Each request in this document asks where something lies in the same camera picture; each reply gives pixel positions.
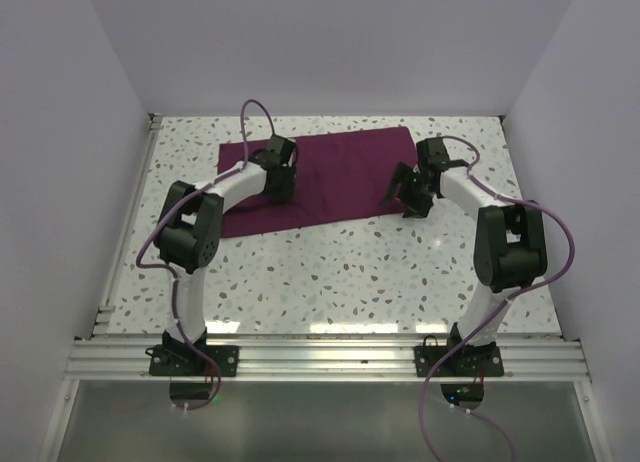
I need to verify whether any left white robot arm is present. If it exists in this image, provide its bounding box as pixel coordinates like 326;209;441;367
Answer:
150;135;299;375

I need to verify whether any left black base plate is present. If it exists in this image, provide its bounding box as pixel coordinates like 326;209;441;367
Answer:
145;345;240;377

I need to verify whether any aluminium front rail frame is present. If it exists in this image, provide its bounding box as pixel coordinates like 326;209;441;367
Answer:
63;334;590;383

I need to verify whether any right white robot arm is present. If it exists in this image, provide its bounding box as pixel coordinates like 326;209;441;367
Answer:
383;161;548;375

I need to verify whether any purple cloth wrap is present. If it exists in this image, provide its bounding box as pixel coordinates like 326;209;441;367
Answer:
222;126;416;238

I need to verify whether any aluminium left side rail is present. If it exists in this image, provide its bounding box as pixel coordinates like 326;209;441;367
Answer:
89;114;164;338

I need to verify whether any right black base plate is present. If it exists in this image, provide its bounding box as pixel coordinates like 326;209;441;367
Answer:
413;335;505;378

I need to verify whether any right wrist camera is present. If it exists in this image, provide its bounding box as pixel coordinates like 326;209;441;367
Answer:
416;137;450;172

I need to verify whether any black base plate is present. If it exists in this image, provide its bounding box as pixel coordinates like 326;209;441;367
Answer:
413;335;505;378
145;345;240;377

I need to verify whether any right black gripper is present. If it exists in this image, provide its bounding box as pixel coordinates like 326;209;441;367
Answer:
381;162;435;219

